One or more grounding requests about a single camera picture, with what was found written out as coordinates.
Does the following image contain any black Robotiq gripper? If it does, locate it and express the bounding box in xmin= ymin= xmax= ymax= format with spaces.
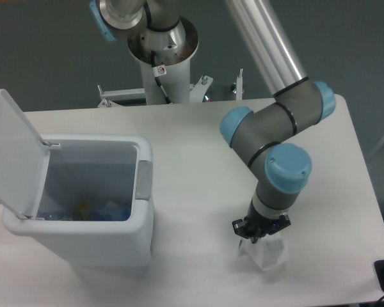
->
xmin=232 ymin=204 xmax=291 ymax=240

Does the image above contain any white plastic bag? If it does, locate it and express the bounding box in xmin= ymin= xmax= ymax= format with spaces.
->
xmin=238 ymin=233 xmax=289 ymax=271

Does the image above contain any yellow trash item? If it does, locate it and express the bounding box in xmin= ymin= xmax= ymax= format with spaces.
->
xmin=72 ymin=203 xmax=92 ymax=212

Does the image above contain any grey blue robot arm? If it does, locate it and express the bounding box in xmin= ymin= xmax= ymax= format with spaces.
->
xmin=90 ymin=1 xmax=336 ymax=242

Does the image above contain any white trash item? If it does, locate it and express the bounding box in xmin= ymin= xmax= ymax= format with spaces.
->
xmin=102 ymin=200 xmax=131 ymax=216

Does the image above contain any clear plastic water bottle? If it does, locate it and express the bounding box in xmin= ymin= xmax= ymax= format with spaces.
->
xmin=37 ymin=204 xmax=131 ymax=221

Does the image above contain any white trash can lid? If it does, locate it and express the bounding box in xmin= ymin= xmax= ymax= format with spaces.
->
xmin=0 ymin=89 xmax=61 ymax=219

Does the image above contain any white trash can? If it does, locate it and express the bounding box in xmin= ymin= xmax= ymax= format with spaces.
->
xmin=3 ymin=134 xmax=154 ymax=267

